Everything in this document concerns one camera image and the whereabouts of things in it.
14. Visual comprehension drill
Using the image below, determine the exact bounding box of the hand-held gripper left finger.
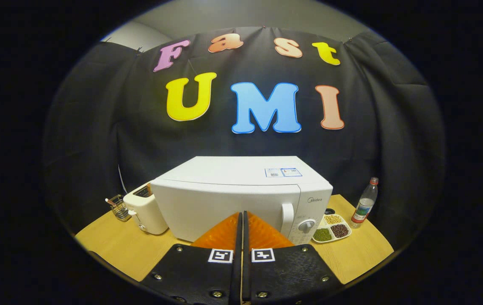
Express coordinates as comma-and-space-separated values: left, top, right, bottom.
142, 211, 243, 305

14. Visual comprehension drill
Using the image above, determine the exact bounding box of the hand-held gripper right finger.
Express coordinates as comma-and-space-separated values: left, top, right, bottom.
241, 211, 344, 305

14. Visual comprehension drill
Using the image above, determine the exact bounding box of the white toaster oven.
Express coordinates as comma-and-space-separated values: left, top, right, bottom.
150, 156, 334, 246

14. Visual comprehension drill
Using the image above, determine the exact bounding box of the white bread toaster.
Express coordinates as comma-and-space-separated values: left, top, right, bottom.
123, 182, 169, 236

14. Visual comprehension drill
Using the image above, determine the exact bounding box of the white divided bean dish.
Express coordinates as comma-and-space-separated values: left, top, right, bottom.
311, 213, 352, 244

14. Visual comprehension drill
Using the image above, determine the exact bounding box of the clear plastic water bottle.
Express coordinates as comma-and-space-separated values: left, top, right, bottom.
350, 177, 379, 229

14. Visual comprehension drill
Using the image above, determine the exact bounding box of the black backdrop cloth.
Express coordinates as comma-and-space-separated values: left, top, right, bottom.
42, 26, 447, 250

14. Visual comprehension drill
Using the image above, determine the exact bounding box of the wire mesh basket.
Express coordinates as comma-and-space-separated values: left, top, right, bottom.
106, 194, 131, 222

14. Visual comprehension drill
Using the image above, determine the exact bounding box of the thin white cable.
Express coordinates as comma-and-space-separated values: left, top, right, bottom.
116, 164, 128, 195

